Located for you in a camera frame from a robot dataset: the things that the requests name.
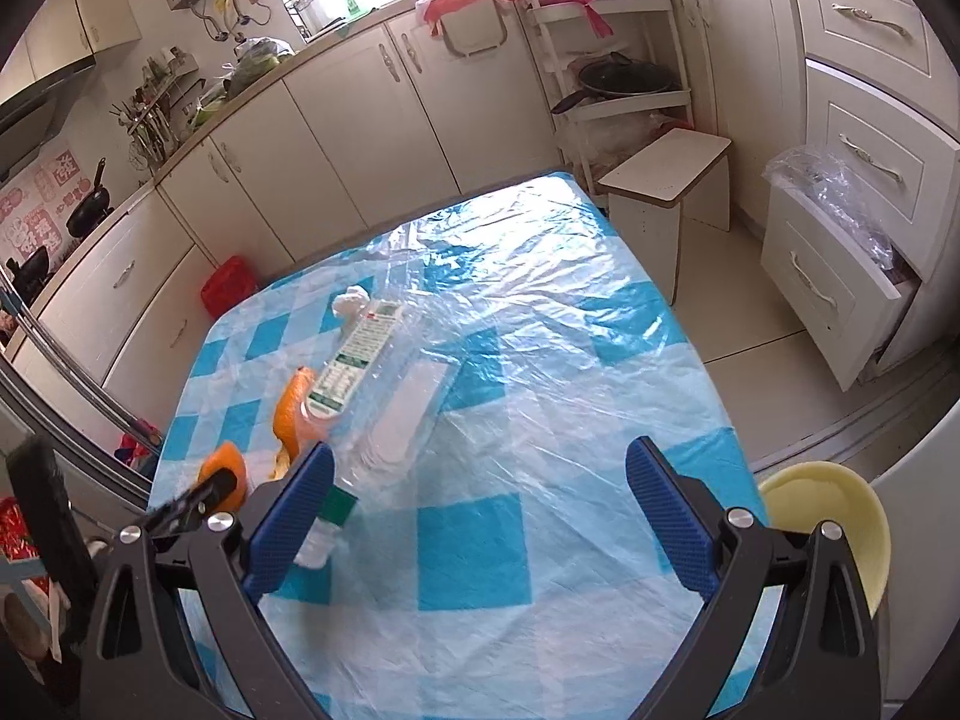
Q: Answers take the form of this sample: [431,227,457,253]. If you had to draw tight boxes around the white storage rack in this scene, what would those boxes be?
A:
[525,0,695,166]

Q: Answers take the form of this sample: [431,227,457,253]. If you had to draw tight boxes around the kitchen utensil rack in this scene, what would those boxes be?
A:
[112,52,211,166]

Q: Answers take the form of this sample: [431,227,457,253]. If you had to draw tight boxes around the blue checkered tablecloth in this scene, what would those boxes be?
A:
[146,169,773,720]

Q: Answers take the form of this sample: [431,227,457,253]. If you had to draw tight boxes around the yellow bowl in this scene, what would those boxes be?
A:
[757,461,892,620]

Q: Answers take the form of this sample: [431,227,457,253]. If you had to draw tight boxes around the cream wall cabinet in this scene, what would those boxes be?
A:
[26,0,143,80]

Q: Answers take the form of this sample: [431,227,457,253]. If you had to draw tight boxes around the clear plastic table sheet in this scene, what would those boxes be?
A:
[322,172,751,526]

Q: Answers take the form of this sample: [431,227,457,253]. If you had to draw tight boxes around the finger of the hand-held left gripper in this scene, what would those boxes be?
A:
[142,469,242,533]

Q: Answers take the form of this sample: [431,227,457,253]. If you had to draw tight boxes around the cream drawer cabinet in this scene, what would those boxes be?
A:
[761,0,960,391]

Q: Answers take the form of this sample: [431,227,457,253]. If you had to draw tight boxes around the orange peel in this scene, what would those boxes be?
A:
[270,366,335,481]
[196,444,248,511]

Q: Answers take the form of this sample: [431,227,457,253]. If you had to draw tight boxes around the white wooden stool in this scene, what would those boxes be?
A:
[596,127,734,307]

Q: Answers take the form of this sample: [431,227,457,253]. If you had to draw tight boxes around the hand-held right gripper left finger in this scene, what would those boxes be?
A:
[79,441,336,720]

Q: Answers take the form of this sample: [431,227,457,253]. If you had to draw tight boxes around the black frying pan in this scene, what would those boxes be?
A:
[551,58,680,115]

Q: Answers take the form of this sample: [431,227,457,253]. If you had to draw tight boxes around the clear plastic bottle green label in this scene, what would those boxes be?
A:
[292,296,462,571]

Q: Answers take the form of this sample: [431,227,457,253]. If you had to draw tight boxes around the cream kitchen cabinet run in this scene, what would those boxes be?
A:
[11,0,807,421]

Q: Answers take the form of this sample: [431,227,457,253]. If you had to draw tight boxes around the pink wall stickers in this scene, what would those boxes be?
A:
[0,150,83,256]

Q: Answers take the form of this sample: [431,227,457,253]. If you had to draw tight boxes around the clear plastic bag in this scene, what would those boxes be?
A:
[765,146,897,271]

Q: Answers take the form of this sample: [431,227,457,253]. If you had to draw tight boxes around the white hanging frame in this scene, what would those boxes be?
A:
[442,0,507,58]

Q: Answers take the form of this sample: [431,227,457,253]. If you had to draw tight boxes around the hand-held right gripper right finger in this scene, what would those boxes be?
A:
[626,436,882,720]

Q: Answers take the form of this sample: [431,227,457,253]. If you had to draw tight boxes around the trash bin with red liner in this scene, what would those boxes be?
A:
[201,255,260,320]

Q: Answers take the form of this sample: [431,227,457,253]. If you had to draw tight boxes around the black wok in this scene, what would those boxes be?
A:
[66,157,115,237]

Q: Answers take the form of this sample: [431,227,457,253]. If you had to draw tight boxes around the range hood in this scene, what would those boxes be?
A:
[0,52,95,181]

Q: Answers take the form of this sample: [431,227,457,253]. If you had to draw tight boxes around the green vegetable bag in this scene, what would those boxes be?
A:
[195,37,293,125]

